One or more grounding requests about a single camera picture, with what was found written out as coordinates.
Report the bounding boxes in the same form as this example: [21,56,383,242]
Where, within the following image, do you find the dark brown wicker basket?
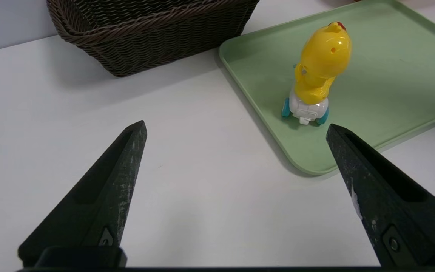
[46,0,260,77]

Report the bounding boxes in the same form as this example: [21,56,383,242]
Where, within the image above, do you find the yellow duck toy on wheels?
[281,22,352,126]

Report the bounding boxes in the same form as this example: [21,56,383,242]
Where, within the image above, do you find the green plastic tray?
[219,0,435,176]

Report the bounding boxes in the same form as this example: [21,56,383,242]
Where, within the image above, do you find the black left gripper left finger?
[17,120,148,267]

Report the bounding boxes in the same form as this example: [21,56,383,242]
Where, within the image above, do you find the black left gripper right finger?
[326,124,435,269]

